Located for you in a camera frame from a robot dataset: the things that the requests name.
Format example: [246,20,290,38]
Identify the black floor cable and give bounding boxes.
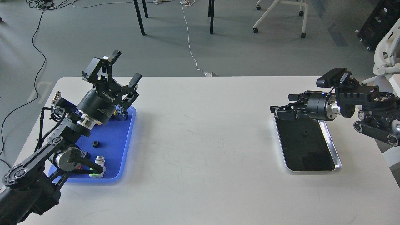
[0,0,74,169]

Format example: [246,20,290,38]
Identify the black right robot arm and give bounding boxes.
[270,68,400,147]

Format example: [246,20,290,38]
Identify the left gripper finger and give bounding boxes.
[129,73,142,89]
[82,50,122,86]

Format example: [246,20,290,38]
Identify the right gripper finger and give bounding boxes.
[288,91,311,102]
[270,106,308,121]

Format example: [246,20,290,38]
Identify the green push button switch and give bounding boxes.
[113,106,129,121]

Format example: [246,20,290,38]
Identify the white office chair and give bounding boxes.
[359,19,400,166]

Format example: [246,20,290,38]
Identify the white chair base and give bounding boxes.
[253,0,309,39]

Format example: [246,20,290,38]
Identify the silver metal tray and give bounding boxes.
[274,117,342,173]

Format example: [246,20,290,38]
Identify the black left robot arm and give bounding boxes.
[1,50,142,225]

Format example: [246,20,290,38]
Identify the black table legs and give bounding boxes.
[133,0,215,36]

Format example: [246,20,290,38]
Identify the black equipment case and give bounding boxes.
[357,0,400,50]

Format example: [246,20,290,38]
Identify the green white selector switch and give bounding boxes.
[89,156,106,178]

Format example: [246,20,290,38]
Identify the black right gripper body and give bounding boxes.
[295,92,333,121]

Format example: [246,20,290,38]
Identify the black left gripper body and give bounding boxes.
[76,79,138,124]

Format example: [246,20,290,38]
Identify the blue plastic tray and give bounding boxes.
[66,106,136,183]

